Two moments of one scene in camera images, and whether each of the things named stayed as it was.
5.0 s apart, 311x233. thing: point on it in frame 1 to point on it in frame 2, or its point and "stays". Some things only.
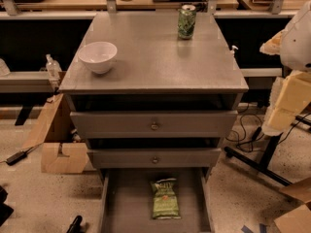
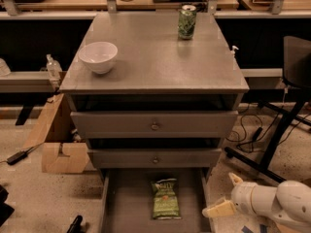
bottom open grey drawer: (126, 205) stays
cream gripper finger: (272, 46) to (235, 179)
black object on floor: (76, 226) stays
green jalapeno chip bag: (164, 203) stays
